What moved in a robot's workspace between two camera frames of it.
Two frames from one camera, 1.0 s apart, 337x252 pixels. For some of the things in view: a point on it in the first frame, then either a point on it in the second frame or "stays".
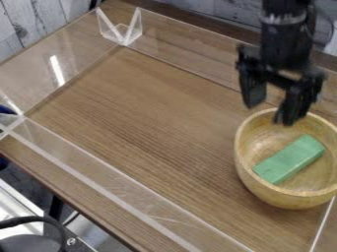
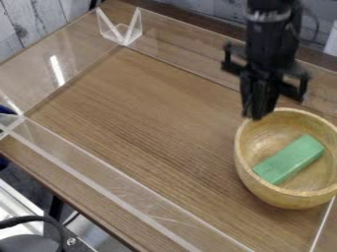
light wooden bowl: x=306 y=187 stays
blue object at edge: x=5 y=109 stays
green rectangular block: x=299 y=153 stays
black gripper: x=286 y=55 -> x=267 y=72
